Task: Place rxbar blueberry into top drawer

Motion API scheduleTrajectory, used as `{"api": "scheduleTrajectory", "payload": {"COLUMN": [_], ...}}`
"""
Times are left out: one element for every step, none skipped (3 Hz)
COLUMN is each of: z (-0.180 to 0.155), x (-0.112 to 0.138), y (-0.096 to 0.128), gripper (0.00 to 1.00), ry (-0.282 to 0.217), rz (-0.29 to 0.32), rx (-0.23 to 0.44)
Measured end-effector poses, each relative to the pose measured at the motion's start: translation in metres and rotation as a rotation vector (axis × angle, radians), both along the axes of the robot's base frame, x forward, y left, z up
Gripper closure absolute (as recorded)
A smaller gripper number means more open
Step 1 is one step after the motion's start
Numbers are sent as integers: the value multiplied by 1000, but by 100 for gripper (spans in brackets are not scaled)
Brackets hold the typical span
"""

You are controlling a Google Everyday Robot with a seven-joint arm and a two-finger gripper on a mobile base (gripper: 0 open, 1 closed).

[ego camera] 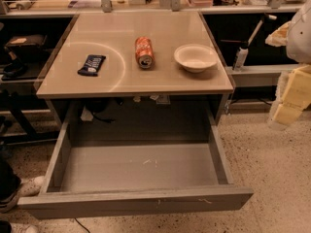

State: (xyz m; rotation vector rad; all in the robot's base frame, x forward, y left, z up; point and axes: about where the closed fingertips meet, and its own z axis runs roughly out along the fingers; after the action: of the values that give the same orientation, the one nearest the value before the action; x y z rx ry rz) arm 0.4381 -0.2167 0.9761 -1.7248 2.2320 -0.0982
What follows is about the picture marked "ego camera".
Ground open grey drawer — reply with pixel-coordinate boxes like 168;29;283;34
19;99;253;219

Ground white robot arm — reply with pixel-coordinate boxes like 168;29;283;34
265;0;311;130

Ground black cable under table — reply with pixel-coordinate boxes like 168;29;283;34
85;98;116;124

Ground white sneaker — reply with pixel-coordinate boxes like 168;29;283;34
0;176;44;213

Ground dark blue rxbar snack bar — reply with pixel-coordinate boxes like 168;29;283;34
78;54;106;77

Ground orange soda can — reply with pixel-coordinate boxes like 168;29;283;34
135;37;155;69

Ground white bowl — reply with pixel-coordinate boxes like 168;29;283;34
174;44;218;73

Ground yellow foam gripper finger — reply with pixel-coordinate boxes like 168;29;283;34
268;65;311;127

